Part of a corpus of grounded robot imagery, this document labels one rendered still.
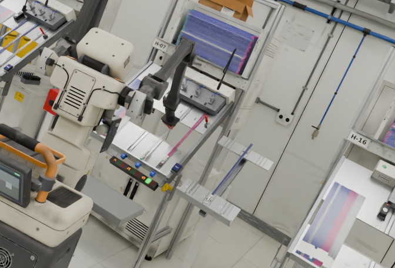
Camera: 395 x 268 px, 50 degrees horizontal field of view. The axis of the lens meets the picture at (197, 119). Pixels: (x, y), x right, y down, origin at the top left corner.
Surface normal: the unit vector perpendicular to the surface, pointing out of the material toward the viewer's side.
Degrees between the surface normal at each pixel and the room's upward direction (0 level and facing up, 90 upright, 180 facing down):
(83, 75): 82
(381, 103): 90
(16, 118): 90
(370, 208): 44
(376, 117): 90
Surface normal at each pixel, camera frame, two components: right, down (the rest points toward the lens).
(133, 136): 0.00, -0.64
